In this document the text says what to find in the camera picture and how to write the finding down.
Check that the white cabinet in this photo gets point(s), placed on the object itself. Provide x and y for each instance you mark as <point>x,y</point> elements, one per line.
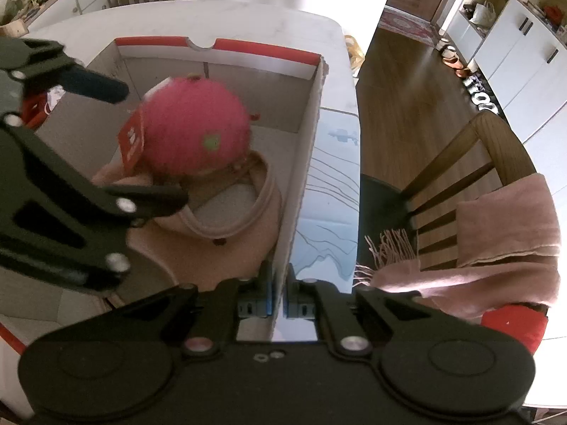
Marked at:
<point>522,71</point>

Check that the white cardboard box red trim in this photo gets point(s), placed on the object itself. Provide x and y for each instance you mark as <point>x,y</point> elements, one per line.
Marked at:
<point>265,64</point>

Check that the plush doll with pink hat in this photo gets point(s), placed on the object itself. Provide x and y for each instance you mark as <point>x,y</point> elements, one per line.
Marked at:
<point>190,128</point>

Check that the blue printed table mat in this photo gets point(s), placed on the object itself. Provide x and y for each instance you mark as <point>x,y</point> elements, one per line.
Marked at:
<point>332,177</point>

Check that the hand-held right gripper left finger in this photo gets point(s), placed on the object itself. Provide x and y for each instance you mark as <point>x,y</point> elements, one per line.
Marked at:
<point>265,294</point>

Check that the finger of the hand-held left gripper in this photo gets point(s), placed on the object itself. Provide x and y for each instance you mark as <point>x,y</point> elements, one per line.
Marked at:
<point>88,84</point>
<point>133,199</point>

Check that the pale bag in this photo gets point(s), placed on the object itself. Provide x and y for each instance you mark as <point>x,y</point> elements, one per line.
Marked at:
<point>483,15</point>

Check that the red patterned rug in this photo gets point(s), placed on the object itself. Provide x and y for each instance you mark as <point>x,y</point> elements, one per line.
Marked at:
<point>405,22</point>

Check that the black seat cushion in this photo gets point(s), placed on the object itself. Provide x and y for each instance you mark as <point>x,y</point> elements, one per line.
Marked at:
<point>381,203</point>

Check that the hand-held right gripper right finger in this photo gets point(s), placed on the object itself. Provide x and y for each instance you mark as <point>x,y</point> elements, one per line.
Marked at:
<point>291,294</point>

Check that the light shoe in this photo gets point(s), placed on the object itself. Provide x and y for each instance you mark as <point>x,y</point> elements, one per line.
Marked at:
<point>444,44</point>

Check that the red cushion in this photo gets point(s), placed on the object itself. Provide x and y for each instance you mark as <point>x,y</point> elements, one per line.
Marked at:
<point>514,325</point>

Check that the pink fringed scarf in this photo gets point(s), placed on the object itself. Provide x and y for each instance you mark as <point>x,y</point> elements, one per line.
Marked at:
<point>500,239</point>

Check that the black doormat white letters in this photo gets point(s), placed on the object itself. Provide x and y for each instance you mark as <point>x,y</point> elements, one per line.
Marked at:
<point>480,95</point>

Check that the brown shoe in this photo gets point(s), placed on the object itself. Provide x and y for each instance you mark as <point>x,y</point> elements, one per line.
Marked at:
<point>452,58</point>

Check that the yellow patterned bag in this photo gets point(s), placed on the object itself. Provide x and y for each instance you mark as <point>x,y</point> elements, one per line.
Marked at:
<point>354,53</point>

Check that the wooden tissue box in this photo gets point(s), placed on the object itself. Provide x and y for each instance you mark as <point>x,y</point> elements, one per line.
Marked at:
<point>13,29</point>

